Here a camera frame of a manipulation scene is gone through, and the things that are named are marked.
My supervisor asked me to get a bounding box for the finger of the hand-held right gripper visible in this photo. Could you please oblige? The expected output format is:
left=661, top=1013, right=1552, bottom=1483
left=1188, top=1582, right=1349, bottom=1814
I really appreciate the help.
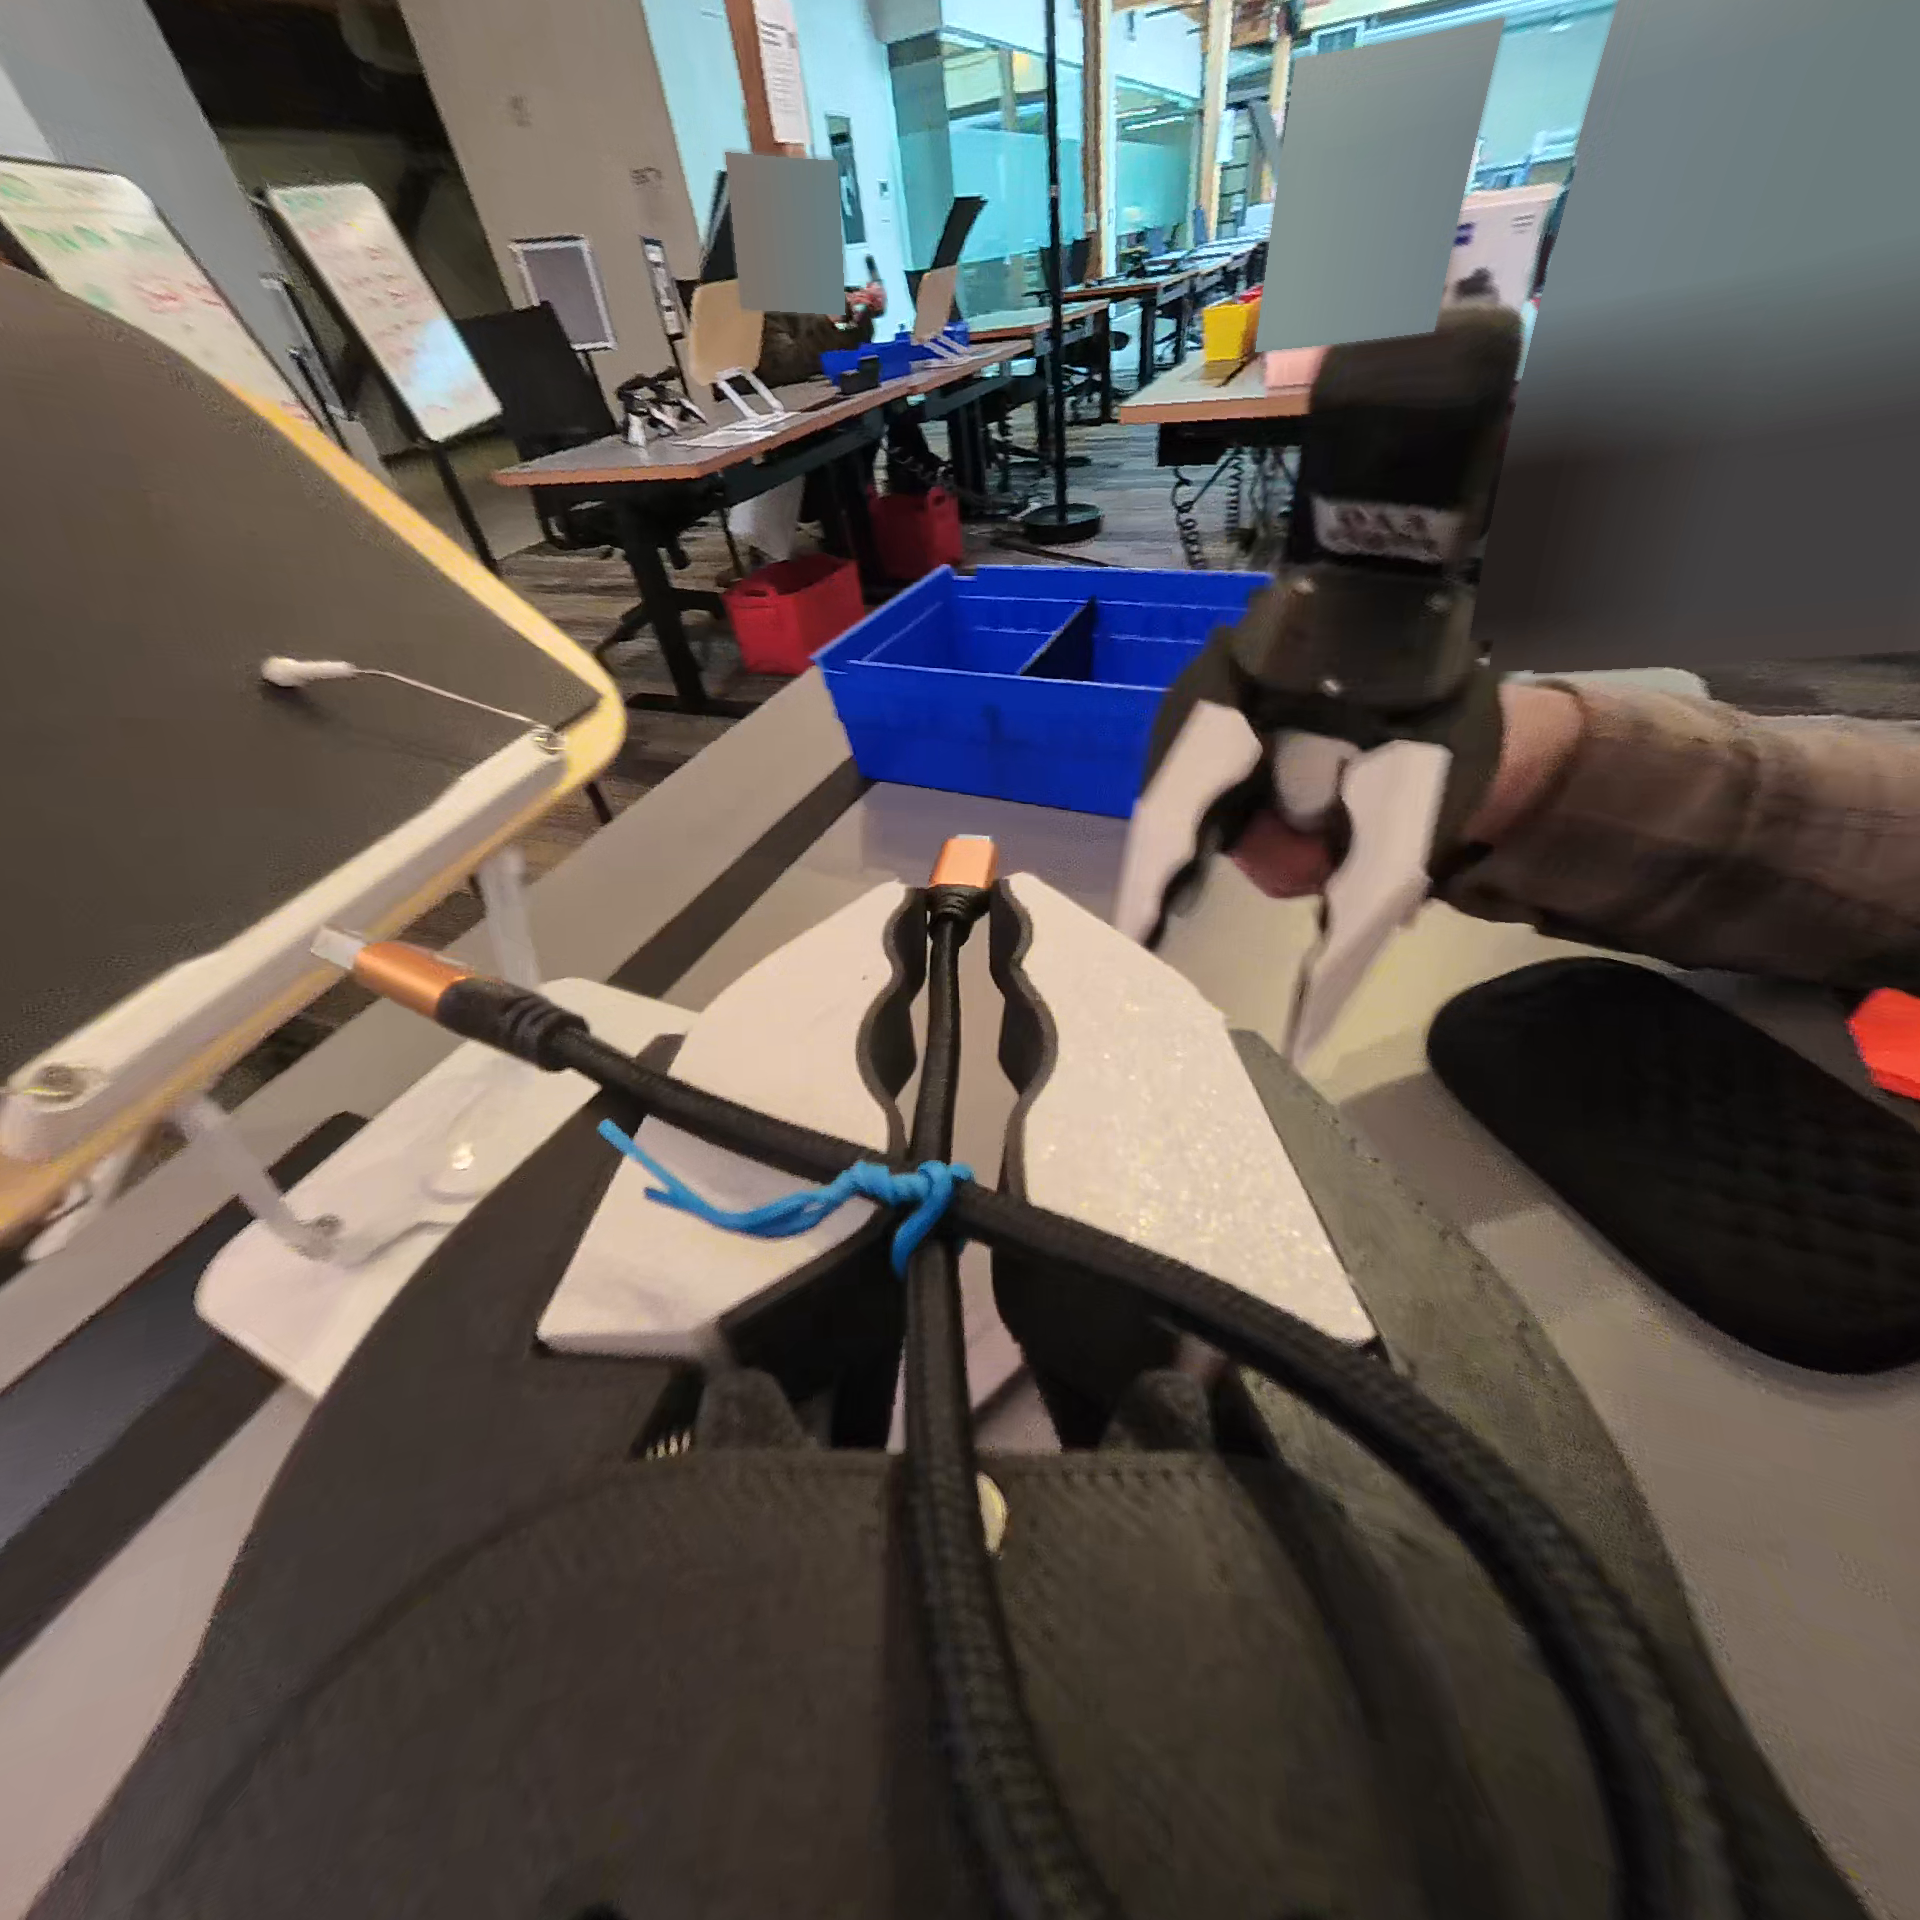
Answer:
left=1286, top=742, right=1456, bottom=1060
left=1112, top=699, right=1269, bottom=950

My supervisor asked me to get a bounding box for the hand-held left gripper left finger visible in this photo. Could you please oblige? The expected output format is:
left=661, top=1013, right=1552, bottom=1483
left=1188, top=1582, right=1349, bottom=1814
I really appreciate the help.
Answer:
left=535, top=883, right=923, bottom=1453

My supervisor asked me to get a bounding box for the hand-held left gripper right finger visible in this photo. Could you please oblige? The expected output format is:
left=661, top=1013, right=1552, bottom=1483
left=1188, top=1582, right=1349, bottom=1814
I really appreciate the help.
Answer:
left=982, top=874, right=1383, bottom=1453

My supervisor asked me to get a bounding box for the blue twist tie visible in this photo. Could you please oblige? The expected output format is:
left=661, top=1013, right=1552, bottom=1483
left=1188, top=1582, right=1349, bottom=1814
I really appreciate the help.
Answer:
left=597, top=1118, right=976, bottom=1278

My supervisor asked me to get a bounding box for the blue storage bin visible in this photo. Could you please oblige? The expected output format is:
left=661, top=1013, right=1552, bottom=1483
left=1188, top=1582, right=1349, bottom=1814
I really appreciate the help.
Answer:
left=810, top=565, right=1278, bottom=819

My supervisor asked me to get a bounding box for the black cable with gold plugs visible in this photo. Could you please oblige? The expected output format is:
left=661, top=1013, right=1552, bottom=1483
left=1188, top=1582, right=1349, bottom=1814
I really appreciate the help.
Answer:
left=307, top=831, right=1741, bottom=1920

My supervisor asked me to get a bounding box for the person's right forearm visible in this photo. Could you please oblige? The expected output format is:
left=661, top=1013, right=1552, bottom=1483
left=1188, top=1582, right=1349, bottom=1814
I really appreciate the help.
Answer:
left=1438, top=668, right=1920, bottom=994

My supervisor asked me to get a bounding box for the person's right hand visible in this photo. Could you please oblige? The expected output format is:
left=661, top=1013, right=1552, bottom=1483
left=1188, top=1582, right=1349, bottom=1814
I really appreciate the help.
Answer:
left=1229, top=814, right=1336, bottom=905

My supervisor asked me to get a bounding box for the red crate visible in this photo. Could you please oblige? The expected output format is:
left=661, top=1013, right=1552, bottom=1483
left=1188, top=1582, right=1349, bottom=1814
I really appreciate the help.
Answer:
left=724, top=551, right=867, bottom=676
left=871, top=486, right=964, bottom=585

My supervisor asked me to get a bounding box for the white adjustable stand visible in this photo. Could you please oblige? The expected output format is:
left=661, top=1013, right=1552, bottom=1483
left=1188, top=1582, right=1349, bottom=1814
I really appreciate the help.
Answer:
left=0, top=721, right=707, bottom=1401

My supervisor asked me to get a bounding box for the black quilted pad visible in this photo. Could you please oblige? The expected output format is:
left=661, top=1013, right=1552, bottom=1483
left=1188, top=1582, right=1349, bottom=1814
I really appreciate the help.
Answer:
left=1423, top=958, right=1920, bottom=1377

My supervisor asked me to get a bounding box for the black tripod pole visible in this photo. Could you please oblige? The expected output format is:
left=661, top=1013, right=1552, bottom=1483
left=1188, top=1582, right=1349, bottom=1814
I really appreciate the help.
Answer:
left=1024, top=0, right=1106, bottom=543

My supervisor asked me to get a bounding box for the orange traffic cone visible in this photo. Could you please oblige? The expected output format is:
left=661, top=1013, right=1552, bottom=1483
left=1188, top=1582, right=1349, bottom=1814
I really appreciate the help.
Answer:
left=1846, top=987, right=1920, bottom=1101

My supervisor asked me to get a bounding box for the small tilted wooden board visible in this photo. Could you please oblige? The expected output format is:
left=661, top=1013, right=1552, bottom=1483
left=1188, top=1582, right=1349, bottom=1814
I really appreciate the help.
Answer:
left=687, top=277, right=783, bottom=413

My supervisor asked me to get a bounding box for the white board with writing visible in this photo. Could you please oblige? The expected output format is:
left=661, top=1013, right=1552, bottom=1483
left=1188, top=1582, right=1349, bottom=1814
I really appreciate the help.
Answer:
left=262, top=182, right=504, bottom=443
left=0, top=157, right=302, bottom=423

